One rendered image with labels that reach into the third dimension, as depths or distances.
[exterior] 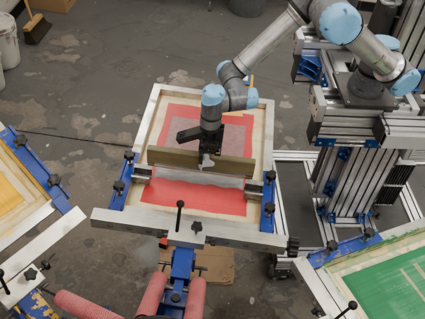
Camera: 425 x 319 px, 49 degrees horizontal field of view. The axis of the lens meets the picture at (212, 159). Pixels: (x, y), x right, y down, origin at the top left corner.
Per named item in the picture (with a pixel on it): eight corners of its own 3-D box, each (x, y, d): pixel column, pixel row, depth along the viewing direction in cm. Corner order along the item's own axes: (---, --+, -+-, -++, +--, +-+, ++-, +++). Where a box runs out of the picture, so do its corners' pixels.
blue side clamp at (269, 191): (260, 180, 194) (263, 168, 189) (272, 181, 194) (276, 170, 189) (257, 240, 173) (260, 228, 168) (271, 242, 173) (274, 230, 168)
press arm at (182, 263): (178, 240, 164) (179, 231, 161) (195, 242, 164) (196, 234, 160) (169, 284, 152) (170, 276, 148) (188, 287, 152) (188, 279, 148)
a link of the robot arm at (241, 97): (250, 75, 162) (220, 78, 159) (262, 95, 154) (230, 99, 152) (247, 93, 167) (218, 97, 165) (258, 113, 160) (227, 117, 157)
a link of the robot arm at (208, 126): (198, 121, 157) (202, 105, 163) (197, 131, 160) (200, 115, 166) (221, 123, 157) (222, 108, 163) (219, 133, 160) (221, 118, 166)
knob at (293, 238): (279, 242, 169) (283, 230, 163) (295, 244, 169) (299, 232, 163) (278, 259, 164) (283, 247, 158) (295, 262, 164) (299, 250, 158)
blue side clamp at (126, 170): (128, 161, 195) (128, 149, 190) (140, 162, 195) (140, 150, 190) (109, 218, 174) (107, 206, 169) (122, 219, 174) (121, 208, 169)
